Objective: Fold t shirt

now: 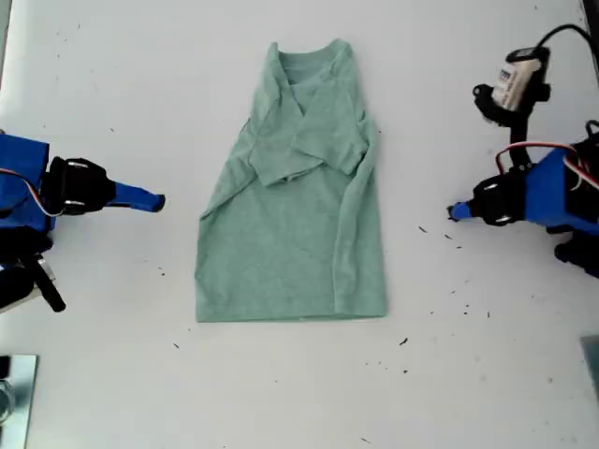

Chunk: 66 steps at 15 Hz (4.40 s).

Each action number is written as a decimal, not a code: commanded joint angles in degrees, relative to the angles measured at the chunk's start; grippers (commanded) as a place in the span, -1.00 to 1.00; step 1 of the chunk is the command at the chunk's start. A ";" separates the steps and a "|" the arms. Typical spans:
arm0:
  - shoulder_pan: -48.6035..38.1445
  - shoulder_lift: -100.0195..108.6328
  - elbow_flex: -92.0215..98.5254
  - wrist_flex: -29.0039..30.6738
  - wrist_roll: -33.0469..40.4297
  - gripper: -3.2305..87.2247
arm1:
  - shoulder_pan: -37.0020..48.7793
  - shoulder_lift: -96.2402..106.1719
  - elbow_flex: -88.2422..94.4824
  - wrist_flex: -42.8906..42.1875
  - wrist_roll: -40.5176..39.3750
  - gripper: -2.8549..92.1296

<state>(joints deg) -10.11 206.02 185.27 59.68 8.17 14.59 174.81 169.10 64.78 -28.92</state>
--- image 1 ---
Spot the green t-shirt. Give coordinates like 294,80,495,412
194,39,389,324

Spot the red white arm wire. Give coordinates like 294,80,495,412
0,167,65,218

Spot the black camera stalk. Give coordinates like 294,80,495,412
472,69,552,175
32,252,66,313

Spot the white camera box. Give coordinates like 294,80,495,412
490,46,549,112

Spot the black camera box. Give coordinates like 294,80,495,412
0,261,43,313

